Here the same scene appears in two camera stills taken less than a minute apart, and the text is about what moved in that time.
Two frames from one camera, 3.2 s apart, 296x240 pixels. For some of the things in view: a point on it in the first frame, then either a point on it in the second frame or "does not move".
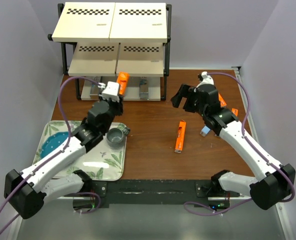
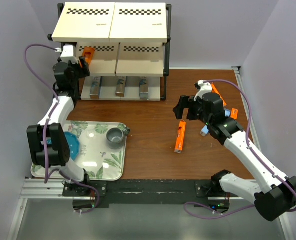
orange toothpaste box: (235, 111) does not move
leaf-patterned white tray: (101, 162) does not move
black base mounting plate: (126, 192) does not move
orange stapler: (122, 78) to (88, 53)
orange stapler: (180, 137) does not move
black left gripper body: (116, 108) to (75, 70)
